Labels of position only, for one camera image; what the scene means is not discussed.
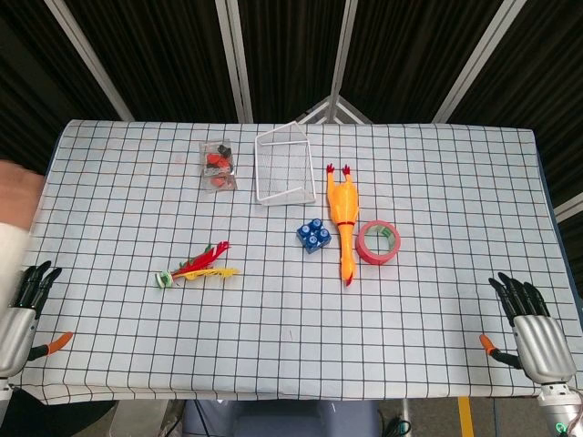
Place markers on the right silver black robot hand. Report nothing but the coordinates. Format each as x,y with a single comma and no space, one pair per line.
542,346

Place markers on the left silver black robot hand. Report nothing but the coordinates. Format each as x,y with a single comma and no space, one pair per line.
16,334

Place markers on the red yellow feather toy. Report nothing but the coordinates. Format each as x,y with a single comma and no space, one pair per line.
197,265

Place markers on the person forearm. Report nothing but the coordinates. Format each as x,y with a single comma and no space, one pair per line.
16,196

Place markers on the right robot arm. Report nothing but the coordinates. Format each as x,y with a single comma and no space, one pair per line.
562,407

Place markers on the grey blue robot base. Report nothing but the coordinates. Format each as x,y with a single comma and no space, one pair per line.
278,419

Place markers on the yellow floor tape strip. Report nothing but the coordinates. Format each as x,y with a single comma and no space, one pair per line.
465,416

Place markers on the red tape roll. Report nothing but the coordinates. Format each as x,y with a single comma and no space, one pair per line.
364,254

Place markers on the orange rubber chicken toy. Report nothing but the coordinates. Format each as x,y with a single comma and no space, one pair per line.
344,200

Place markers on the white black grid tablecloth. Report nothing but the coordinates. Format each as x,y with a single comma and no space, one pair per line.
291,355

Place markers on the blue toy building block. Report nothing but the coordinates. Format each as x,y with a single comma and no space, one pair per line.
314,236

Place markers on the clear box with small items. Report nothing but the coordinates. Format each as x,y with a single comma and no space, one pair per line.
219,165

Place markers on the aluminium triangular partition foot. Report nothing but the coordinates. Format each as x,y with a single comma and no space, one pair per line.
334,109

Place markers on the aluminium partition post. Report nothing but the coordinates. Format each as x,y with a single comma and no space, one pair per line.
91,64
237,59
339,54
478,64

